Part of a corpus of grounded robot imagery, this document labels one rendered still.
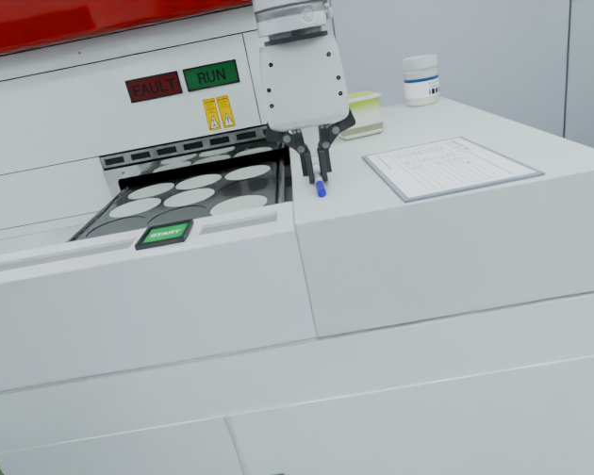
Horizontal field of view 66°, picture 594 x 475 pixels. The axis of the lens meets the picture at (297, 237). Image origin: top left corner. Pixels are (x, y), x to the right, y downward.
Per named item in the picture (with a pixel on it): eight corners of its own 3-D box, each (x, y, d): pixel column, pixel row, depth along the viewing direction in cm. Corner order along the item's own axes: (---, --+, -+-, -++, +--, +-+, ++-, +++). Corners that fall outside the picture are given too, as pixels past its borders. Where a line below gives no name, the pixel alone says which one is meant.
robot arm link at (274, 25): (327, 3, 56) (331, 29, 57) (256, 16, 56) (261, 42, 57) (335, -4, 48) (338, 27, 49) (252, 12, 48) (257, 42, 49)
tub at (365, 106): (332, 135, 85) (326, 98, 82) (371, 126, 86) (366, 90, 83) (343, 141, 78) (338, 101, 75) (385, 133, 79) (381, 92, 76)
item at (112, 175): (118, 206, 112) (105, 169, 108) (295, 173, 110) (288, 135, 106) (116, 208, 110) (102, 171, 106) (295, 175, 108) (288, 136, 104)
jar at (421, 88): (402, 104, 102) (398, 59, 98) (434, 98, 102) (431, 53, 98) (410, 108, 95) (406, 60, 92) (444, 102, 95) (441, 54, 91)
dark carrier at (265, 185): (131, 189, 105) (130, 187, 105) (277, 162, 104) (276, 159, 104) (66, 253, 74) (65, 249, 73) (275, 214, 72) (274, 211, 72)
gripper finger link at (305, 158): (305, 127, 59) (314, 176, 61) (281, 131, 59) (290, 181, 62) (306, 131, 56) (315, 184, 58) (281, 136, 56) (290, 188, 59)
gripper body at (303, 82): (334, 21, 56) (346, 113, 60) (253, 36, 56) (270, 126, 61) (341, 18, 49) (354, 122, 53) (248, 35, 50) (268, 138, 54)
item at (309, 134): (299, 151, 78) (284, 70, 72) (321, 147, 78) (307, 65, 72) (300, 159, 72) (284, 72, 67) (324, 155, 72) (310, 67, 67)
